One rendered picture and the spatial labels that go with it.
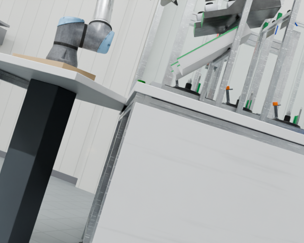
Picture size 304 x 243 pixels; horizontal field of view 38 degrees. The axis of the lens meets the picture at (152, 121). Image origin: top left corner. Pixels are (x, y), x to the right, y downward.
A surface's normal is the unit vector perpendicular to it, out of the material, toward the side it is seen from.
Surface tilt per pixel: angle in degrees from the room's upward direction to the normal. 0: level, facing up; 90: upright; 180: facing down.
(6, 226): 90
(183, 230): 90
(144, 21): 90
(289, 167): 90
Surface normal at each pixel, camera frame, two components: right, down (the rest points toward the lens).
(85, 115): -0.36, -0.17
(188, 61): -0.06, -0.08
